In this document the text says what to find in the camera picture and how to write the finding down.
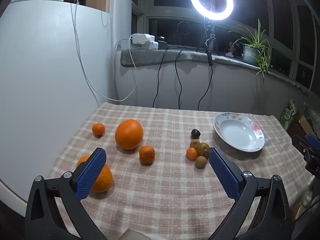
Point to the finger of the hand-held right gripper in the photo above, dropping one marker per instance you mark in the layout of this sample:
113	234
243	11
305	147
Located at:
312	138
313	166

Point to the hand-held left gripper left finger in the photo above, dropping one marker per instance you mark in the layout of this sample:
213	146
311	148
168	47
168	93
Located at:
91	175

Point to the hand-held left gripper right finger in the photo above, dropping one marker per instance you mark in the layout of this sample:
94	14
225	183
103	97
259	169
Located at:
222	175

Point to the large orange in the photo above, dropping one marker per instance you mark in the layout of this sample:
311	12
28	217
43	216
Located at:
129	134
105	180

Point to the small brown fruit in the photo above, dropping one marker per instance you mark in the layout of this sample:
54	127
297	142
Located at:
194	143
200	162

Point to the small orange mandarin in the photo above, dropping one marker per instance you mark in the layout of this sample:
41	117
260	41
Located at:
98	129
147	155
191	153

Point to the white floral plate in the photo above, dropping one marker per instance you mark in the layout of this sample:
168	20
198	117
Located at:
237	132

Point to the cardboard box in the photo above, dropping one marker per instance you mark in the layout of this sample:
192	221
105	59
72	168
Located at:
306	125

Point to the large olive-brown fruit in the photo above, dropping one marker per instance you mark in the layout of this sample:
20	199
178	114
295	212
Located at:
203	149

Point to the green snack packet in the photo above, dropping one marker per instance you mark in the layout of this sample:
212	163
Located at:
288	113

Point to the dark purple plum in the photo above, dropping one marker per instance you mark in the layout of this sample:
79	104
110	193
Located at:
195	133

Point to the pink checked tablecloth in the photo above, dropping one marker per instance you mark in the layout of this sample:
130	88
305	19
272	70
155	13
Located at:
162	192

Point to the potted spider plant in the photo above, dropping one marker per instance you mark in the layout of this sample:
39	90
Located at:
250	53

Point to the white refrigerator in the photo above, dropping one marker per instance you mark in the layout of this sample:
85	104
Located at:
37	80

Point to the small dark potted plant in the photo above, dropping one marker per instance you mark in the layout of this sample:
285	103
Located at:
233	48

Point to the small dark box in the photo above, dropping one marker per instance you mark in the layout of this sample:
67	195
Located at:
162	45

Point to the black light stand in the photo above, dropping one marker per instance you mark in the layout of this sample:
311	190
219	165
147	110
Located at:
209	30

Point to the small dark jar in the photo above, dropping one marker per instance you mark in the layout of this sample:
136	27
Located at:
81	1

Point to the window frame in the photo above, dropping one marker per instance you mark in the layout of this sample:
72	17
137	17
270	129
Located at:
143	10

